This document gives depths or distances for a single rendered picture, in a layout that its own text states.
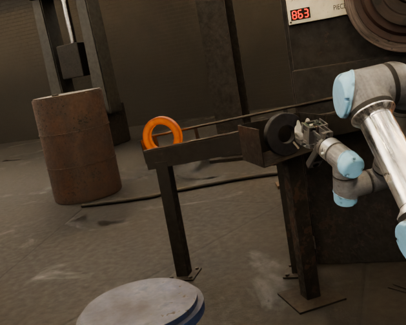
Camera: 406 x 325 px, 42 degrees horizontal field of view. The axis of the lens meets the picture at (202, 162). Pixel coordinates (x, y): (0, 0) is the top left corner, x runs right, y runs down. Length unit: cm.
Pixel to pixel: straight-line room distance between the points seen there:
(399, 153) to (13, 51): 938
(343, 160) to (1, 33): 923
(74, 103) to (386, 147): 325
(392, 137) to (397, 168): 8
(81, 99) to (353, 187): 296
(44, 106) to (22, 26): 591
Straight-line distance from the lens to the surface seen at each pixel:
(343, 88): 138
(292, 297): 220
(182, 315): 127
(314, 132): 176
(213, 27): 488
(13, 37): 1030
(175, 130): 235
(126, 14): 914
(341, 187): 168
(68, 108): 428
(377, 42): 214
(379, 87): 140
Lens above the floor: 100
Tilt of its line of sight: 11 degrees down
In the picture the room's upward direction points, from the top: 10 degrees counter-clockwise
